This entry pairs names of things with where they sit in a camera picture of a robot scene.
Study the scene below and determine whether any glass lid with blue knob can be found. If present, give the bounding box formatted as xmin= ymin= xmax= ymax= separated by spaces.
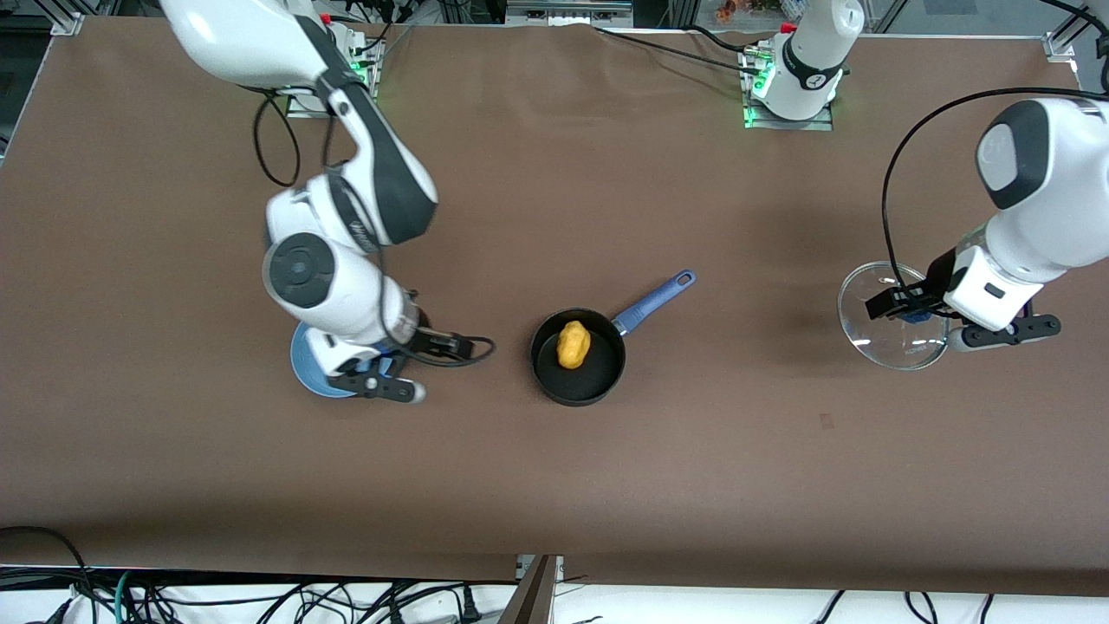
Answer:
xmin=838 ymin=262 xmax=951 ymax=371

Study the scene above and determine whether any yellow potato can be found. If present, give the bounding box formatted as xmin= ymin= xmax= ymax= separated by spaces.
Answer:
xmin=556 ymin=321 xmax=592 ymax=370

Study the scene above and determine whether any blue round plate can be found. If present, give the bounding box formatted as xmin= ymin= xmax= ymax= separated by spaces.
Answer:
xmin=290 ymin=321 xmax=396 ymax=400

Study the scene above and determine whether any brown table mat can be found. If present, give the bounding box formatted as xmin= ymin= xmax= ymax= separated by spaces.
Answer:
xmin=0 ymin=16 xmax=1109 ymax=599

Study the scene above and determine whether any brown wooden beam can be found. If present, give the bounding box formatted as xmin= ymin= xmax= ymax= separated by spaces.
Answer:
xmin=497 ymin=555 xmax=561 ymax=624

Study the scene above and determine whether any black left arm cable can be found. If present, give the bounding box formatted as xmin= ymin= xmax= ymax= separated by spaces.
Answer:
xmin=881 ymin=87 xmax=1109 ymax=291

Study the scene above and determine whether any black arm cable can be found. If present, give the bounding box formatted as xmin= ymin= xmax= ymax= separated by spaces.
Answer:
xmin=252 ymin=87 xmax=496 ymax=369
xmin=881 ymin=87 xmax=1109 ymax=291

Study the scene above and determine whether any black saucepan with blue handle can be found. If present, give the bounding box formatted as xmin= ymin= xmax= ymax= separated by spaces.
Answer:
xmin=530 ymin=270 xmax=697 ymax=406

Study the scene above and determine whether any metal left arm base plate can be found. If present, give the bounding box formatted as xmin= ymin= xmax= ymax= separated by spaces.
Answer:
xmin=741 ymin=43 xmax=835 ymax=132

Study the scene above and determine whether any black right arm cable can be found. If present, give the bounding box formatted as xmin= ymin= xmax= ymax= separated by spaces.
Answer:
xmin=252 ymin=87 xmax=496 ymax=369

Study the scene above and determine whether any black cable with plug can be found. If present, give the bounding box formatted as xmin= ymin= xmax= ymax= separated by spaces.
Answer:
xmin=381 ymin=582 xmax=484 ymax=624

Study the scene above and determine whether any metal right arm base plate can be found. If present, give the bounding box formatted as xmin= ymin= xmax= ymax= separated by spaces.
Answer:
xmin=286 ymin=22 xmax=384 ymax=119

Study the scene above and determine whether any short black table cable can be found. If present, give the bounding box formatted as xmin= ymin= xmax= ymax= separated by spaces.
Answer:
xmin=689 ymin=24 xmax=759 ymax=53

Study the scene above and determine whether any long black table cable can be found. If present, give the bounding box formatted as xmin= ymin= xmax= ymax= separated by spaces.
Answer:
xmin=593 ymin=24 xmax=768 ymax=79

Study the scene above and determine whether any black looped floor cable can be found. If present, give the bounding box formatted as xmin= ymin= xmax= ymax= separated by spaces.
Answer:
xmin=0 ymin=525 xmax=99 ymax=624

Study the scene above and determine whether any grey aluminium frame rail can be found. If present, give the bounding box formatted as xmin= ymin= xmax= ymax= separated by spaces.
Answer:
xmin=505 ymin=0 xmax=635 ymax=27

